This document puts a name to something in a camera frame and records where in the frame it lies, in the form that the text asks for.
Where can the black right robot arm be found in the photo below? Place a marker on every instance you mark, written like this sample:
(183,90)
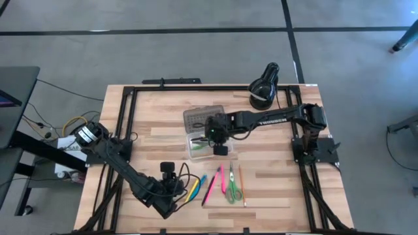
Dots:
(271,119)

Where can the clear pencil box grey lid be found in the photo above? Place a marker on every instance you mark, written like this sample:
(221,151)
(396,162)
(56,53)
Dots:
(196,115)

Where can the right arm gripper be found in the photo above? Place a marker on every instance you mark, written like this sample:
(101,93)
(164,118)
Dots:
(215,130)

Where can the black desk foot beam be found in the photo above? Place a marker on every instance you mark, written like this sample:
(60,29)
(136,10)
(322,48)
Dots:
(29,143)

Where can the pink pen blue cap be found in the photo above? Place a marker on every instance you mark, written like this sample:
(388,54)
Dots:
(213,185)

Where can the black mounting bar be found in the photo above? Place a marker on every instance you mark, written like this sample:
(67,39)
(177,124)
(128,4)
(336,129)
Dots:
(183,80)

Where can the black monitor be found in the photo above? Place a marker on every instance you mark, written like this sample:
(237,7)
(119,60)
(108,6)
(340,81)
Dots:
(8,99)

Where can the black desk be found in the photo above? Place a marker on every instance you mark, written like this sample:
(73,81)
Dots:
(8,169)
(16,78)

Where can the pink highlighter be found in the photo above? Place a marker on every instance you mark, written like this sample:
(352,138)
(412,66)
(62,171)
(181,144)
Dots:
(223,179)

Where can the black metal table frame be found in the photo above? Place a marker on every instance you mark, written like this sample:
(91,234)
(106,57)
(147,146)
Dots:
(209,88)

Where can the green mechanical pencil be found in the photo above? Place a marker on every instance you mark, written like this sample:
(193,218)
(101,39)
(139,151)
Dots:
(200,147)

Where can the black desk lamp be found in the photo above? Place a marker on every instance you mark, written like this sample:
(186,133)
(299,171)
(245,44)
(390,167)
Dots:
(263,86)

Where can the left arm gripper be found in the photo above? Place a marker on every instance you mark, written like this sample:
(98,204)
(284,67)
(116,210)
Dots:
(171,186)

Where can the grey chair base leg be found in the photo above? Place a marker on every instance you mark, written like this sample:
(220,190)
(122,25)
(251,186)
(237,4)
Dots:
(405,124)

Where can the yellow pen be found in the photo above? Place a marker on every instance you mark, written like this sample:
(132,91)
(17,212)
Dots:
(192,191)

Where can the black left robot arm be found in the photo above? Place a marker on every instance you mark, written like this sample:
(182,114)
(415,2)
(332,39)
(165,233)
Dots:
(130,176)

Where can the white paper sheet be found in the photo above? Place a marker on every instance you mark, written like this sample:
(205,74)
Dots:
(65,153)

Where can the black desk leg with caster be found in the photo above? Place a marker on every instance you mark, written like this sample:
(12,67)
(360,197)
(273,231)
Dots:
(23,196)

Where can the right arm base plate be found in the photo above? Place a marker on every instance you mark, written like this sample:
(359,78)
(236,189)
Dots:
(326,150)

